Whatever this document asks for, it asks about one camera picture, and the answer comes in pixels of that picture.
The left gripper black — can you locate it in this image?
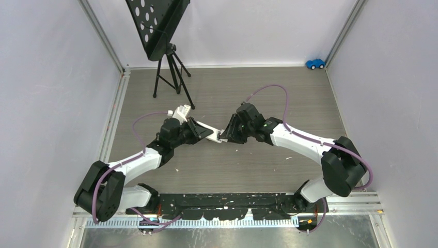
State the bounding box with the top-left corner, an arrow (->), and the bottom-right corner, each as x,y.
171,117 -> 213,149

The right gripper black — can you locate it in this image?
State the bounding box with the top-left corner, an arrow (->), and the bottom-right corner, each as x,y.
221,114 -> 254,145

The white remote with dark buttons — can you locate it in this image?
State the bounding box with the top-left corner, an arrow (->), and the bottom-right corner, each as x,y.
197,121 -> 228,143

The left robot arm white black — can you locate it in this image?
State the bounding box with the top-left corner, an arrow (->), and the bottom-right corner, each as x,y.
73,117 -> 219,224

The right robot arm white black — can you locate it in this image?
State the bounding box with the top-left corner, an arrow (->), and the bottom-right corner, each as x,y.
219,102 -> 369,212

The long white remote control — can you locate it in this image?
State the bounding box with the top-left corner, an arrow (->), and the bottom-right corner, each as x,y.
173,104 -> 191,122

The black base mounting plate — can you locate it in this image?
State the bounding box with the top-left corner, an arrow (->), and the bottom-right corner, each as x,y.
127,192 -> 329,222

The blue toy car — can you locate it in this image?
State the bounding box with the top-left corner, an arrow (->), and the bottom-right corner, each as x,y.
305,59 -> 325,70

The black music stand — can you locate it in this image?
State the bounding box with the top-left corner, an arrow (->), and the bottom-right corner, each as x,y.
126,0 -> 195,110

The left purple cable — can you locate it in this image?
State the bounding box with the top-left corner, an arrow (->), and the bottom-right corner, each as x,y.
91,111 -> 170,225

